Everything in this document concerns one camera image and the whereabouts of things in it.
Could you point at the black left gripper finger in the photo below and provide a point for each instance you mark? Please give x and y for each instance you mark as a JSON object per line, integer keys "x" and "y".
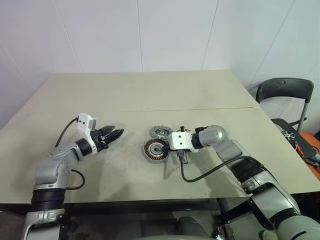
{"x": 108, "y": 129}
{"x": 113, "y": 137}

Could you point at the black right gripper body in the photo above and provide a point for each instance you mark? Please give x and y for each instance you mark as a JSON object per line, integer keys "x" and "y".
{"x": 182, "y": 157}

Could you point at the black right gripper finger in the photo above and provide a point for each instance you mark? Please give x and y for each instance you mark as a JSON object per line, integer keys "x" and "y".
{"x": 165, "y": 137}
{"x": 167, "y": 150}

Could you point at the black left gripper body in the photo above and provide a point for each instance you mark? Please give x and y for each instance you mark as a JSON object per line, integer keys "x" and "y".
{"x": 101, "y": 141}

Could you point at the motor stator with copper windings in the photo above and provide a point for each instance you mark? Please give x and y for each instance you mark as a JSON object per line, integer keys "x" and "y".
{"x": 150, "y": 152}

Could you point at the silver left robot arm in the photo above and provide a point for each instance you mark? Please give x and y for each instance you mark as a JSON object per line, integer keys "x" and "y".
{"x": 55, "y": 170}

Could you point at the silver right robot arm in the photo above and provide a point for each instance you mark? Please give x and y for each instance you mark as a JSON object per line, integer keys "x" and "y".
{"x": 212, "y": 137}

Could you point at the dark grey rounded shape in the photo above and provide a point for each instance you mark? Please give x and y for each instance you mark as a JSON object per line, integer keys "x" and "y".
{"x": 188, "y": 225}

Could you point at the silver spoked wheel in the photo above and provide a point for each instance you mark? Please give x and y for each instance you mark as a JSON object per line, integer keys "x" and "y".
{"x": 289, "y": 134}

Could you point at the black folding chair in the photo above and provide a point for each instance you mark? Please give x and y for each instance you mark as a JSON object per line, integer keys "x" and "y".
{"x": 282, "y": 86}

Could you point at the orange stool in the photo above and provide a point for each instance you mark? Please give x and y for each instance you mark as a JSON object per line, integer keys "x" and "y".
{"x": 308, "y": 140}

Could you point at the blue white spray can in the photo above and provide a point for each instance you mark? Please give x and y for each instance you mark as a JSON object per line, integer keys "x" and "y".
{"x": 317, "y": 158}

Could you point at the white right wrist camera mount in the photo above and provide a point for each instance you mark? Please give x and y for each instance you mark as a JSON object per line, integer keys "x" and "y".
{"x": 181, "y": 141}

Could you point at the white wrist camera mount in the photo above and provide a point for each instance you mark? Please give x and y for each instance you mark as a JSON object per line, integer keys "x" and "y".
{"x": 83, "y": 122}
{"x": 181, "y": 141}

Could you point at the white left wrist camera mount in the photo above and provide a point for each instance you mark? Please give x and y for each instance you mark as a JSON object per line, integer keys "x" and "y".
{"x": 83, "y": 122}

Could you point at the black table frame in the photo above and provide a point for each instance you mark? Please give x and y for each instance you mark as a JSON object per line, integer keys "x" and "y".
{"x": 125, "y": 206}

